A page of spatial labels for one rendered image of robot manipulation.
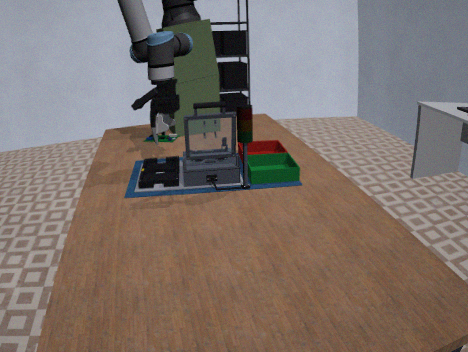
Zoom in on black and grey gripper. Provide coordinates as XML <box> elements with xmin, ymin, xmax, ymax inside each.
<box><xmin>150</xmin><ymin>78</ymin><xmax>180</xmax><ymax>145</ymax></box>

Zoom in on red bin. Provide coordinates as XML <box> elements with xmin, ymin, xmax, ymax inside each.
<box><xmin>238</xmin><ymin>140</ymin><xmax>288</xmax><ymax>163</ymax></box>

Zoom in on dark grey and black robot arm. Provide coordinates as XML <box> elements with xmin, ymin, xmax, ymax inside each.
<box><xmin>117</xmin><ymin>0</ymin><xmax>201</xmax><ymax>110</ymax></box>

